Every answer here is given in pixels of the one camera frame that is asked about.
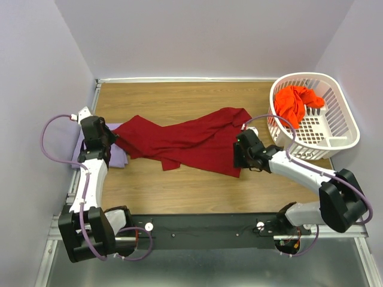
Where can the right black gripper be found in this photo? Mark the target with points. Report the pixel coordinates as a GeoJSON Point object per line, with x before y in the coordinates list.
{"type": "Point", "coordinates": [237, 158]}

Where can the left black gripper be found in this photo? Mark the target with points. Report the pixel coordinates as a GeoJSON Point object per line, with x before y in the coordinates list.
{"type": "Point", "coordinates": [111, 137]}

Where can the dark red t shirt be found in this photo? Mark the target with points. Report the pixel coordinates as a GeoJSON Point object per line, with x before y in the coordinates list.
{"type": "Point", "coordinates": [205, 143]}

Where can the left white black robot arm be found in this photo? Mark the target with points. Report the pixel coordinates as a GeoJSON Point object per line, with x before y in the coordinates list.
{"type": "Point", "coordinates": [86, 230]}

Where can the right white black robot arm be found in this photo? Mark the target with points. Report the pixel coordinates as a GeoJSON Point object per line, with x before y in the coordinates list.
{"type": "Point", "coordinates": [340, 202]}

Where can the folded purple t shirt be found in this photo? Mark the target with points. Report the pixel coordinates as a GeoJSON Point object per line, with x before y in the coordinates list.
{"type": "Point", "coordinates": [118, 158]}

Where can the orange t shirt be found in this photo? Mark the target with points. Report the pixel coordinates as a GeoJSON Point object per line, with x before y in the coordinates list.
{"type": "Point", "coordinates": [290, 103]}

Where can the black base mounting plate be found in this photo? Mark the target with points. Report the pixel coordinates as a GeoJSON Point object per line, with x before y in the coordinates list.
{"type": "Point", "coordinates": [216, 230]}

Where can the white plastic laundry basket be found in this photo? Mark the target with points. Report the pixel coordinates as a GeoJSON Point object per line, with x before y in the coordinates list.
{"type": "Point", "coordinates": [323, 132]}

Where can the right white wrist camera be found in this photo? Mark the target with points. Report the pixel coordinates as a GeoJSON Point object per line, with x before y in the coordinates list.
{"type": "Point", "coordinates": [254, 129]}

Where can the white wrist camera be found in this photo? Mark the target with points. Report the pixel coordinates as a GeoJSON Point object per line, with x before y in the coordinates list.
{"type": "Point", "coordinates": [82, 114]}
{"type": "Point", "coordinates": [254, 129]}

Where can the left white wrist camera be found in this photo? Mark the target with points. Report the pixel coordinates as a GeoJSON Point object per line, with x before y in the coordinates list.
{"type": "Point", "coordinates": [82, 114]}

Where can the aluminium frame rail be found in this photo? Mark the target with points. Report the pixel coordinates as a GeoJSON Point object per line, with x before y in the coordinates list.
{"type": "Point", "coordinates": [171, 104]}

